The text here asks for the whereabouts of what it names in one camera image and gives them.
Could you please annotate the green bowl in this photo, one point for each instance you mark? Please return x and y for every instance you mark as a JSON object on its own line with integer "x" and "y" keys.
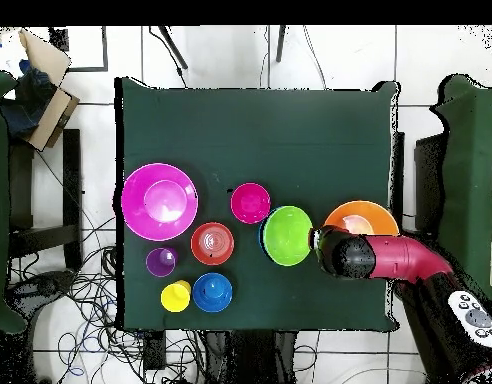
{"x": 288, "y": 236}

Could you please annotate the light blue bowl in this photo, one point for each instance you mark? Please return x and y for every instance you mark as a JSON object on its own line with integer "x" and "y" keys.
{"x": 261, "y": 236}

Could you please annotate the large orange bowl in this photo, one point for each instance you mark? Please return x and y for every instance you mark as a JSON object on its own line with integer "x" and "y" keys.
{"x": 374, "y": 216}

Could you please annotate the small crimson bowl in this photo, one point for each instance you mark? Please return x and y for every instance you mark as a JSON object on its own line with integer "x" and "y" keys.
{"x": 250, "y": 203}

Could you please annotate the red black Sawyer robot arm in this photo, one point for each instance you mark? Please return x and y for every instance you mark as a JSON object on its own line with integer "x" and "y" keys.
{"x": 410, "y": 260}

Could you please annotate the small red-orange bowl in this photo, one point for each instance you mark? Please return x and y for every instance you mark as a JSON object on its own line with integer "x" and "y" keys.
{"x": 212, "y": 244}

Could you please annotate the small dark blue bowl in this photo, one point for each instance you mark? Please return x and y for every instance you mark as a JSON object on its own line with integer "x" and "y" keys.
{"x": 213, "y": 292}

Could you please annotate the dark green table cloth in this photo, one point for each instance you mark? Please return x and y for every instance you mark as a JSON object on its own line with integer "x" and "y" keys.
{"x": 250, "y": 132}

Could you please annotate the yellow cup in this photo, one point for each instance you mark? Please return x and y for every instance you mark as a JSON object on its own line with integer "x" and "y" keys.
{"x": 175, "y": 296}

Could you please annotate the purple cup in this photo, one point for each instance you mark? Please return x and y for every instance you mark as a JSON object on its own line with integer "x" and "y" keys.
{"x": 161, "y": 262}

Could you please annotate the large pink bowl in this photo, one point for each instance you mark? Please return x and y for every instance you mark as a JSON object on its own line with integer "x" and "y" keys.
{"x": 159, "y": 202}

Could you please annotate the black power brick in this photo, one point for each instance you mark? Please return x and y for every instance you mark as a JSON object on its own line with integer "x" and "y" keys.
{"x": 154, "y": 352}

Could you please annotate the black tripod leg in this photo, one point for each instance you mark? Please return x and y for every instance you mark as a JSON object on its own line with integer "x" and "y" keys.
{"x": 280, "y": 44}
{"x": 174, "y": 48}

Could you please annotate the grey base with black knob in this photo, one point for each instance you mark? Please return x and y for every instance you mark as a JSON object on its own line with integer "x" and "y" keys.
{"x": 46, "y": 286}

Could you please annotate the cardboard box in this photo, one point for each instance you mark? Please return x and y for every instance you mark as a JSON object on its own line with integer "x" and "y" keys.
{"x": 50, "y": 116}

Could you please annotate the dark blue cloth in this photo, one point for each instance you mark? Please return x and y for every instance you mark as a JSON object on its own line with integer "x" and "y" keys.
{"x": 26, "y": 104}

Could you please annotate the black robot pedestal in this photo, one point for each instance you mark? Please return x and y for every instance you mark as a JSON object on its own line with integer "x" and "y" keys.
{"x": 250, "y": 360}

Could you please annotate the black rectangular frame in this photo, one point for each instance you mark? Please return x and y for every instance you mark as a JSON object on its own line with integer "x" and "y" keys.
{"x": 105, "y": 52}

